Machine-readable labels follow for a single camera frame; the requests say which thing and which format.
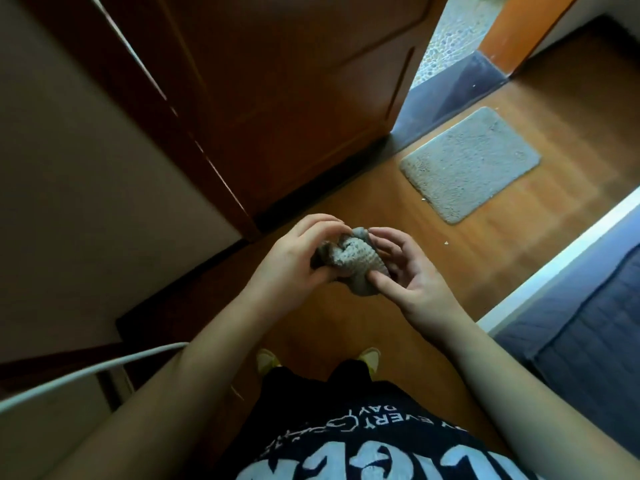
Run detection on person's left hand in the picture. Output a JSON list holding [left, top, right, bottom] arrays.
[[245, 213, 353, 317]]

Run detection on person's right hand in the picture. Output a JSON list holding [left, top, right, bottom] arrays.
[[367, 226, 469, 341]]

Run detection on grey cleaning cloth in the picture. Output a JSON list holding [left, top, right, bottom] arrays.
[[309, 226, 392, 299]]

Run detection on dark brown baseboard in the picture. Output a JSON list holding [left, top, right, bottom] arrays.
[[115, 238, 262, 348]]

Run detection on person's left forearm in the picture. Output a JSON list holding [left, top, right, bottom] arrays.
[[49, 289, 281, 480]]

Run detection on person's right forearm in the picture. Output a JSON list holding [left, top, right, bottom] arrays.
[[435, 314, 640, 480]]

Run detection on black shorts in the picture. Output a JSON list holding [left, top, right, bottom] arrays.
[[259, 358, 401, 401]]

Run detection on grey fluffy floor mat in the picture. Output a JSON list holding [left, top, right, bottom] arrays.
[[398, 105, 543, 226]]

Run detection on black shirt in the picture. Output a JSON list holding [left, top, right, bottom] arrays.
[[219, 379, 543, 480]]

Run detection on bed with blue quilt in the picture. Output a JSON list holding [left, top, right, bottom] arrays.
[[493, 204, 640, 459]]

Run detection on panelled brown door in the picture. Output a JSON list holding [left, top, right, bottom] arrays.
[[97, 0, 452, 221]]

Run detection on white cable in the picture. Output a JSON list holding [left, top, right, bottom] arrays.
[[0, 341, 191, 417]]

